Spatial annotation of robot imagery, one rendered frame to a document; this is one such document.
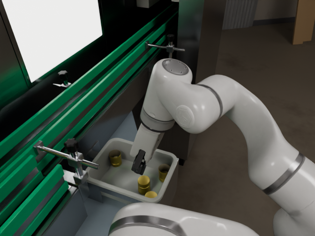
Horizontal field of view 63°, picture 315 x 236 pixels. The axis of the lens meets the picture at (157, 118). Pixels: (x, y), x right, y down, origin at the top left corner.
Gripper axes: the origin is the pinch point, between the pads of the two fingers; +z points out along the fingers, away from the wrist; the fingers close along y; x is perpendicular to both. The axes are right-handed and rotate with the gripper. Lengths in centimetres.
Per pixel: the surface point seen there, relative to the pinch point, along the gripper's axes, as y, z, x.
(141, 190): 1.7, 10.4, 2.6
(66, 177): 11.0, 5.0, -14.7
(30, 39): -12.4, -10.7, -43.0
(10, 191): 21.1, 1.2, -21.0
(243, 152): -105, 78, 53
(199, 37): -74, -3, -4
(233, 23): -360, 81, 8
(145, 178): -0.7, 7.8, 2.2
